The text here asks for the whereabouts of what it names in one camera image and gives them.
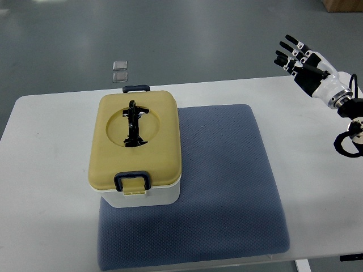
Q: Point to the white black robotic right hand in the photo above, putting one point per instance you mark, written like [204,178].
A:
[312,73]

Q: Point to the yellow storage box lid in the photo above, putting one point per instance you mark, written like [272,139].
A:
[160,157]

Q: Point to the black lid carry handle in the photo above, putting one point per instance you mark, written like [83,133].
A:
[134,113]

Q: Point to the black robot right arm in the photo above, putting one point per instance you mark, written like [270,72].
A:
[353,110]

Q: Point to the brown cardboard box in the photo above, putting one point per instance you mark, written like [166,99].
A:
[343,5]

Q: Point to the white storage box base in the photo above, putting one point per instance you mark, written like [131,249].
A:
[157,195]

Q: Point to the blue grey fabric cushion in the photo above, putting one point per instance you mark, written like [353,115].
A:
[229,205]

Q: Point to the dark blue rear latch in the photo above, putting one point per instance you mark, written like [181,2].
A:
[136,88]

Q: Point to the dark blue latch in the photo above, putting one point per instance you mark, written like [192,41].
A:
[136,88]
[134,180]

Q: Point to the black table edge clamp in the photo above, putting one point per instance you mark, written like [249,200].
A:
[351,257]

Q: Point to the white table leg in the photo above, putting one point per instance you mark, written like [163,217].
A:
[303,265]

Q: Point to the upper grey floor plate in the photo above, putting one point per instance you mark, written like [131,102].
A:
[120,65]

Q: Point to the grey floor plate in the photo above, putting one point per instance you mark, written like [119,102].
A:
[120,76]
[120,65]

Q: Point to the lower grey floor plate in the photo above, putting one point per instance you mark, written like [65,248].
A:
[120,76]

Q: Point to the dark blue front latch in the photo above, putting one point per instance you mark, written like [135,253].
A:
[134,180]

